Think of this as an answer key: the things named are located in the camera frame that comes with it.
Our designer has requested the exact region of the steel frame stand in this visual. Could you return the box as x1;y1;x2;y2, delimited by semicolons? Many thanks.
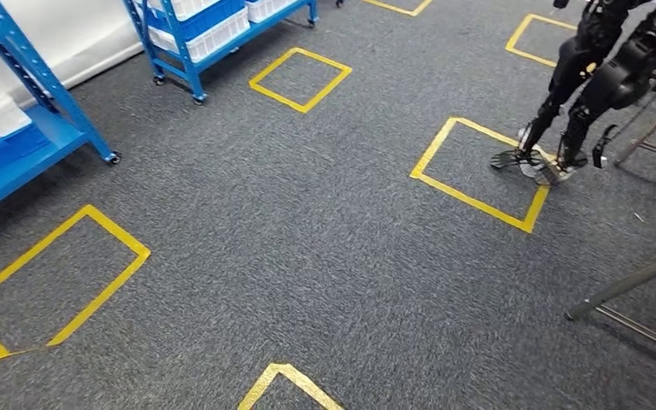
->
613;79;656;168

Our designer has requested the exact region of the black humanoid robot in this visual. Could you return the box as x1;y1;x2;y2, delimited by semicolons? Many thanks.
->
489;0;656;187

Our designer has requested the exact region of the blue metal shelf rack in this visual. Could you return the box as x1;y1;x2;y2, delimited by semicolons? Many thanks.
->
121;0;319;106
0;0;120;223

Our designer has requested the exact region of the blue plastic bin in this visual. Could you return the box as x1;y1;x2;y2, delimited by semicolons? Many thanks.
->
0;124;52;188
143;0;247;42

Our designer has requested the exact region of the yellow floor tape square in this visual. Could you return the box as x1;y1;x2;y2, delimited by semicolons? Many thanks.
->
409;117;551;234
505;14;579;69
361;0;435;17

